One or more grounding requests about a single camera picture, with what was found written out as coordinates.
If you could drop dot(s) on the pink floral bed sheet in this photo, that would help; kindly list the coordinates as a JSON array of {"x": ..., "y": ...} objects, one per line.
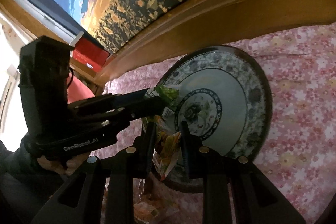
[{"x": 298, "y": 156}]

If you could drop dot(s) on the wooden headboard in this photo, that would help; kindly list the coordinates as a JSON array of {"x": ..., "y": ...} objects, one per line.
[{"x": 196, "y": 24}]

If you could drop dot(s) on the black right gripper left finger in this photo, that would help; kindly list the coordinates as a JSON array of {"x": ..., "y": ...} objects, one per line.
[{"x": 132, "y": 162}]

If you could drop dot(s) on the green pea snack packet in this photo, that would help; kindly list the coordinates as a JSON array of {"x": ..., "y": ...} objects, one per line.
[{"x": 168, "y": 98}]

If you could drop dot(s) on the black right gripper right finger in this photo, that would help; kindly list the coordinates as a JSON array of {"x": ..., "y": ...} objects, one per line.
[{"x": 205, "y": 163}]

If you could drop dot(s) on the red box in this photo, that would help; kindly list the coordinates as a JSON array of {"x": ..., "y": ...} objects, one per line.
[{"x": 88, "y": 53}]

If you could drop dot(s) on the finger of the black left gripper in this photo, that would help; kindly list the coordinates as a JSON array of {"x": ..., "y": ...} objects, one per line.
[
  {"x": 106, "y": 102},
  {"x": 121, "y": 116}
]

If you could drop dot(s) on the person's left hand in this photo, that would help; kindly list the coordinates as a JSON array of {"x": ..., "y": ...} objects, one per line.
[{"x": 62, "y": 167}]

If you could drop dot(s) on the orange striped snack packet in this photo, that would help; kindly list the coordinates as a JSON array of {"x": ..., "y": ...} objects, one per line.
[{"x": 167, "y": 147}]

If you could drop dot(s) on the floral patterned round plate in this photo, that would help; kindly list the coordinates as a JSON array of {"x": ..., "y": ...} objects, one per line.
[{"x": 226, "y": 101}]

